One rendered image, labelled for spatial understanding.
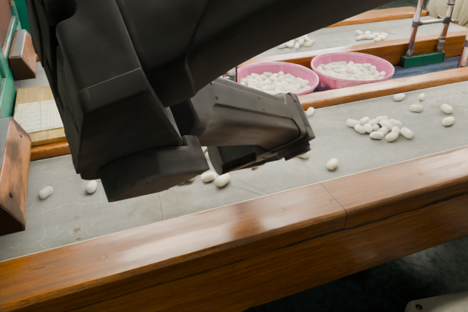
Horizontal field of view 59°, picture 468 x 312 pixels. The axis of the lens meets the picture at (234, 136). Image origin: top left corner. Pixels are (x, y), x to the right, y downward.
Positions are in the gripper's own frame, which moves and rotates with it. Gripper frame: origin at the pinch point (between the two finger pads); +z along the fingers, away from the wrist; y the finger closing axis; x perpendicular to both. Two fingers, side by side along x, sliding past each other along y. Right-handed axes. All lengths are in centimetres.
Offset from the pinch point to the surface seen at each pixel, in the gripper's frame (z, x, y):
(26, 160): 10.3, -7.9, 39.2
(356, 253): -2.4, 24.0, -18.5
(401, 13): 75, -58, -120
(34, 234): 4.4, 6.4, 38.8
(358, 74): 37, -22, -59
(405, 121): 12, -1, -51
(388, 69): 34, -21, -69
